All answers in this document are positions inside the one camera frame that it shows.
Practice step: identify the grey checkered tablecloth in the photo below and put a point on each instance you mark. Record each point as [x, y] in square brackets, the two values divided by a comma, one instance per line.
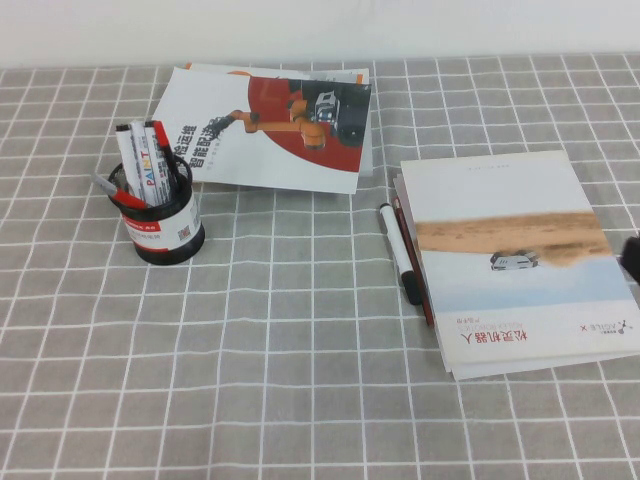
[250, 375]

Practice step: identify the brochure with orange robot arm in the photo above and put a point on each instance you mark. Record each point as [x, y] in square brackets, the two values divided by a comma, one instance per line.
[225, 125]

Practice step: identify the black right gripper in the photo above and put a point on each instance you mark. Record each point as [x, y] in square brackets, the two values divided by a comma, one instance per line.
[632, 257]

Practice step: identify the white marker with black cap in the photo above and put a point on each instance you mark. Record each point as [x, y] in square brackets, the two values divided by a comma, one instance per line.
[395, 235]

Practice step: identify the white paint marker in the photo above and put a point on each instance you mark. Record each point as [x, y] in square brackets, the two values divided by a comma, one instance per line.
[149, 165]
[129, 160]

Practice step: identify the black mesh pen holder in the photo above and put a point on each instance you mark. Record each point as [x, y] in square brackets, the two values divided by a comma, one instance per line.
[170, 230]

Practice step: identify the white brochure under desert brochure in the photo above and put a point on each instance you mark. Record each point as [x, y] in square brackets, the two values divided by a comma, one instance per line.
[500, 370]

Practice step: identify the white brochure with orange corners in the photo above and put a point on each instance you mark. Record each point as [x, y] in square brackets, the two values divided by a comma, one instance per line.
[340, 76]

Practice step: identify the black pen with red cap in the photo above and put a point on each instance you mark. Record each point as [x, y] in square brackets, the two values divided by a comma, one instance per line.
[161, 136]

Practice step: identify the dark red pencil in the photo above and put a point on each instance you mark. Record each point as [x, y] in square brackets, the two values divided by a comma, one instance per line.
[417, 280]

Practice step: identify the grey pen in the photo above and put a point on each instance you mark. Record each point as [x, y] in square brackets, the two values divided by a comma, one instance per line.
[104, 182]

